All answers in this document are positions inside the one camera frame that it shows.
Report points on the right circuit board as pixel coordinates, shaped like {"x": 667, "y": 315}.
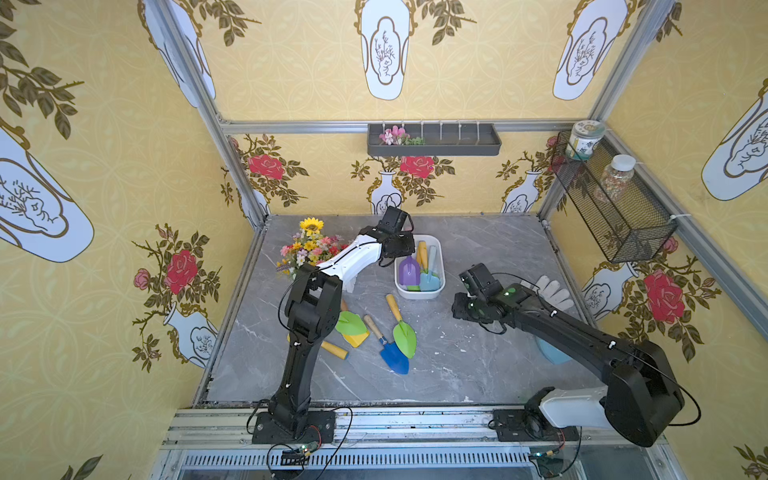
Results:
{"x": 546, "y": 464}

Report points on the left circuit board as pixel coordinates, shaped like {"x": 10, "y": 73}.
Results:
{"x": 298, "y": 455}

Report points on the purple shovel pink handle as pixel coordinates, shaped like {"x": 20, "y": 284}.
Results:
{"x": 409, "y": 272}

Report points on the patterned lid jar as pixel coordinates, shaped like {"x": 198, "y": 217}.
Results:
{"x": 584, "y": 137}

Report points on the pink flowers in tray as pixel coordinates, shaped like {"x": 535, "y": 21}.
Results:
{"x": 399, "y": 136}

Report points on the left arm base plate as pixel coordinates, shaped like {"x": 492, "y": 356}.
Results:
{"x": 316, "y": 426}

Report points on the clear white-lid jar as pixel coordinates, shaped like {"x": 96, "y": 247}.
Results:
{"x": 615, "y": 178}

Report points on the black wire basket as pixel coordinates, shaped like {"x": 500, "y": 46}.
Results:
{"x": 630, "y": 223}

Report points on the light blue small shovel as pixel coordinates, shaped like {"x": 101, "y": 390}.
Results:
{"x": 430, "y": 281}

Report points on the white storage box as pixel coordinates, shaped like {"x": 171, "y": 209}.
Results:
{"x": 439, "y": 270}

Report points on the blue metal shovel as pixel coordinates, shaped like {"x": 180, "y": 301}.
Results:
{"x": 390, "y": 353}

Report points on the yellow shovel left pile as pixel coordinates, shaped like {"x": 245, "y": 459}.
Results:
{"x": 356, "y": 340}

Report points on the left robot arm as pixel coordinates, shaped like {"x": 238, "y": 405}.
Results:
{"x": 312, "y": 306}

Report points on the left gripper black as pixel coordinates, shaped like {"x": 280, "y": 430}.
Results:
{"x": 399, "y": 243}

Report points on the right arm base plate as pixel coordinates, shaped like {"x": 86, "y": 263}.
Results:
{"x": 520, "y": 425}

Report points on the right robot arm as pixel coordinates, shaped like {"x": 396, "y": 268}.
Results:
{"x": 639, "y": 396}

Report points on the yellow handle tool front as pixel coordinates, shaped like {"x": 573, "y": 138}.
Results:
{"x": 333, "y": 349}

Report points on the green shovel left pile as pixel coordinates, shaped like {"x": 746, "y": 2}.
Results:
{"x": 350, "y": 324}

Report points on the grey wall shelf tray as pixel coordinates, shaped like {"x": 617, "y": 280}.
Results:
{"x": 442, "y": 139}

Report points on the white work glove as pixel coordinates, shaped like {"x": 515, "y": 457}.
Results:
{"x": 551, "y": 293}

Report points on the artificial flower basket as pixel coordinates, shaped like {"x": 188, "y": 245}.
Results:
{"x": 308, "y": 246}

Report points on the circuit board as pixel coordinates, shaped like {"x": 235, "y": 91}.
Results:
{"x": 298, "y": 455}
{"x": 546, "y": 464}

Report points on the light blue dustpan scoop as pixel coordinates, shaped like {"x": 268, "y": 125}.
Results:
{"x": 552, "y": 354}

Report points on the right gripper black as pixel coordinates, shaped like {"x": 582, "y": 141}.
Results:
{"x": 465, "y": 309}

